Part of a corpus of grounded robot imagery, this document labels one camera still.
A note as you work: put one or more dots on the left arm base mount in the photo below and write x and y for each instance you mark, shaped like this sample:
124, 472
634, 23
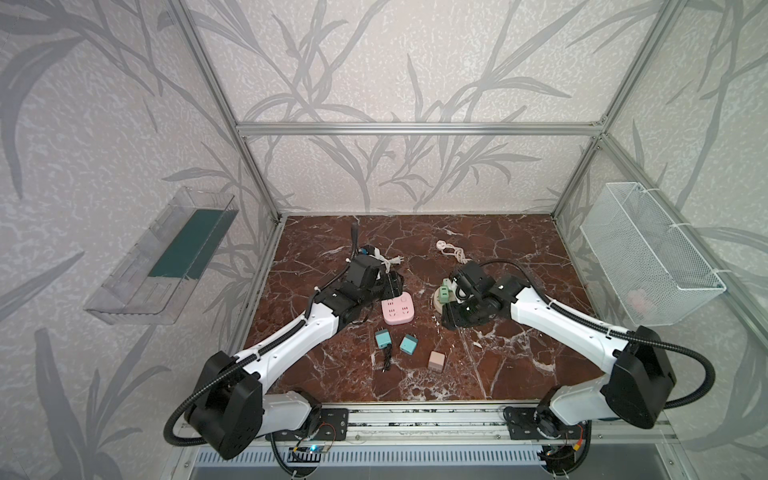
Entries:
323, 423

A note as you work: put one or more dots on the beige round power strip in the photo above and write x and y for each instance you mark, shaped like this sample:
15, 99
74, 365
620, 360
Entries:
437, 306

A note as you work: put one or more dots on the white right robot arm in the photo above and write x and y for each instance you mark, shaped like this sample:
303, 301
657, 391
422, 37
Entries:
637, 376

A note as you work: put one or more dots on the aluminium cage frame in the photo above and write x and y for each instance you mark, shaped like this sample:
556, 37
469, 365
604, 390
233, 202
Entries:
689, 123

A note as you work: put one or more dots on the white wire mesh basket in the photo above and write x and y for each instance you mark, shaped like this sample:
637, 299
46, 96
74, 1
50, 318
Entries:
639, 246

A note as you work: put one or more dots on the beige pink charger cube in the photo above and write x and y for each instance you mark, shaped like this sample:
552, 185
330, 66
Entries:
436, 361

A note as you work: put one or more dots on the pink square power strip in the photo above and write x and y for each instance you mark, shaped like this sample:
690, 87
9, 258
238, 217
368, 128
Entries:
399, 310

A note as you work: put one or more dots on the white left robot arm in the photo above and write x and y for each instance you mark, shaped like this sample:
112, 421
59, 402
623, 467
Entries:
232, 405

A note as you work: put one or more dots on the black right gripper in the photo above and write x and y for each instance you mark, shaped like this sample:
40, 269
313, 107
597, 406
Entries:
455, 294

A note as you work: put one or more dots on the mint green charger cube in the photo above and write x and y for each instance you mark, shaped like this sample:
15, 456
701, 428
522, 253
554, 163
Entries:
442, 299

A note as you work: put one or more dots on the pink object in basket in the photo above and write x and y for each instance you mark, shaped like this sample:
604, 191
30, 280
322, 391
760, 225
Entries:
640, 302

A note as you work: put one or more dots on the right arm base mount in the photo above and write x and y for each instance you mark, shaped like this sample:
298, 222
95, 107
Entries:
527, 423

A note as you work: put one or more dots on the clear plastic wall bin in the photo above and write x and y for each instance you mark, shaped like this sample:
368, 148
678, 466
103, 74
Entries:
157, 277

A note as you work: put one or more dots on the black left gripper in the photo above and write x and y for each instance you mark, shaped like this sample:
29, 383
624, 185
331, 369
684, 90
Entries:
390, 285

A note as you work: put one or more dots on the teal charger cube with cable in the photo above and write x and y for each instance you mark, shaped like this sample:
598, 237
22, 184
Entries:
384, 343

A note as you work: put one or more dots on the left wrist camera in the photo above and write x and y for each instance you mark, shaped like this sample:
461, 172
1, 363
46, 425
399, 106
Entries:
371, 251

